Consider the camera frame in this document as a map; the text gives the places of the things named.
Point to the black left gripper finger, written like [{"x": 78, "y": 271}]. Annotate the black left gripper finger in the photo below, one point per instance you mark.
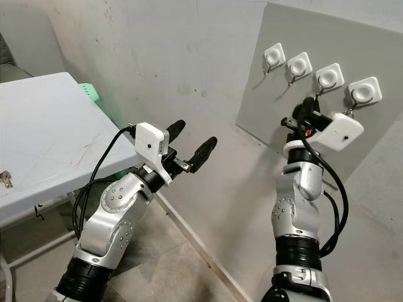
[
  {"x": 203, "y": 153},
  {"x": 175, "y": 128}
]

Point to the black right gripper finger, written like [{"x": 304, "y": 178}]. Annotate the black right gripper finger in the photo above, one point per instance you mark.
[
  {"x": 317, "y": 109},
  {"x": 306, "y": 108}
]

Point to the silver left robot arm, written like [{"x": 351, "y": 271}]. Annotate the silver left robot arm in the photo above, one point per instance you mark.
[{"x": 113, "y": 207}]

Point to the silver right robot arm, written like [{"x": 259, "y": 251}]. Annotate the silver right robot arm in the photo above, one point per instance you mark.
[{"x": 299, "y": 214}]

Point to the small brass key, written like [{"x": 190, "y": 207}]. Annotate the small brass key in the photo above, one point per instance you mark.
[{"x": 7, "y": 179}]

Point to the green plastic object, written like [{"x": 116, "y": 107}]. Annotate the green plastic object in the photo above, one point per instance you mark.
[{"x": 93, "y": 94}]

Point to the light blue folding table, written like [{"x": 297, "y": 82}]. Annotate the light blue folding table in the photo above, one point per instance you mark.
[{"x": 50, "y": 126}]

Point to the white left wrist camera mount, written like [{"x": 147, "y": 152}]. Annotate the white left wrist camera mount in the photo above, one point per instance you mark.
[{"x": 149, "y": 151}]

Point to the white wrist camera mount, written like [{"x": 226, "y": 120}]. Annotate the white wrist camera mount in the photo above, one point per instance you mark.
[
  {"x": 149, "y": 151},
  {"x": 341, "y": 132}
]

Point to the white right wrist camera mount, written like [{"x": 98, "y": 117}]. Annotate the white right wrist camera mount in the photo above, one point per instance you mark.
[{"x": 341, "y": 132}]

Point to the white wall hook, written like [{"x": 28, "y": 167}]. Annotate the white wall hook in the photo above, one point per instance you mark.
[
  {"x": 299, "y": 64},
  {"x": 364, "y": 92},
  {"x": 329, "y": 77},
  {"x": 274, "y": 55}
]

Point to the grey wall board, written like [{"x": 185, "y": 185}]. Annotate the grey wall board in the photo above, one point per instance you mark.
[{"x": 384, "y": 38}]

